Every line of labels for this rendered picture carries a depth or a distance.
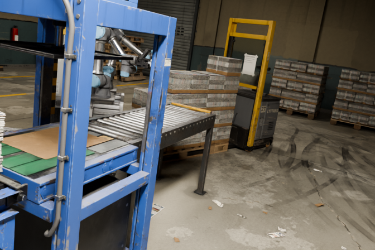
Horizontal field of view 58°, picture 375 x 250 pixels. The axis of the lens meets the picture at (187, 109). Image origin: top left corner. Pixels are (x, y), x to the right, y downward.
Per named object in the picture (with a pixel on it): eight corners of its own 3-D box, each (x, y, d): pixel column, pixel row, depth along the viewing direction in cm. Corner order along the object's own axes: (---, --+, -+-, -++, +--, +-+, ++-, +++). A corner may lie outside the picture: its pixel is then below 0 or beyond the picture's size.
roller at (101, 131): (80, 128, 234) (80, 121, 233) (135, 146, 214) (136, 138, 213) (75, 129, 229) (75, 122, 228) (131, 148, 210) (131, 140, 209)
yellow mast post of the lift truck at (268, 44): (244, 144, 488) (267, 20, 453) (248, 144, 494) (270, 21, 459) (249, 147, 481) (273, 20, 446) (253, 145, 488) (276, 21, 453)
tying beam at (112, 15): (48, 19, 219) (49, 3, 217) (174, 37, 180) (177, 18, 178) (-69, 1, 159) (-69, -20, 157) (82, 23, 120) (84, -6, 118)
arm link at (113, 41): (103, 32, 313) (131, 76, 312) (97, 30, 302) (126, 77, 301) (112, 24, 309) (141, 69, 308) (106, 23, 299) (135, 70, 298)
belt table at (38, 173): (58, 135, 229) (59, 120, 227) (136, 161, 202) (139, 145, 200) (-54, 161, 167) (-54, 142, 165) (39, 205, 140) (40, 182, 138)
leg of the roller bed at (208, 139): (198, 190, 339) (208, 125, 325) (203, 192, 336) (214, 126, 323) (196, 192, 334) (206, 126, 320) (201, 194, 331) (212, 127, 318)
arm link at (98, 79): (106, 87, 309) (111, 26, 298) (97, 89, 294) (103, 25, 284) (94, 85, 312) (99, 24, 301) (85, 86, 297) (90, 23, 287)
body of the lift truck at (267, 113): (217, 136, 543) (225, 88, 527) (238, 134, 581) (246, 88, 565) (252, 151, 495) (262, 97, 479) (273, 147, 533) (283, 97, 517)
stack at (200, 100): (125, 155, 405) (133, 87, 389) (194, 144, 486) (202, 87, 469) (144, 167, 378) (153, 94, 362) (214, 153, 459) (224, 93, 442)
